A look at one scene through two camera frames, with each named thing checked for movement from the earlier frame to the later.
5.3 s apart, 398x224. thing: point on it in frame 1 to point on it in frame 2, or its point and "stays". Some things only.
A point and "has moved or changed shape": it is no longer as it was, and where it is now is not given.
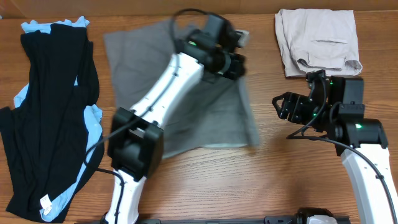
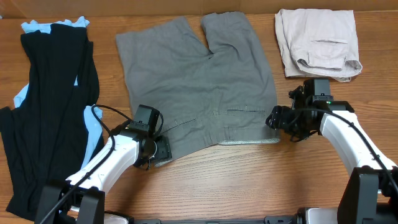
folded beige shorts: [311, 40] stays
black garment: [48, 132] stays
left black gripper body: [235, 61] to [163, 147]
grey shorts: [217, 114] has moved or changed shape
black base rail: [272, 220] stays
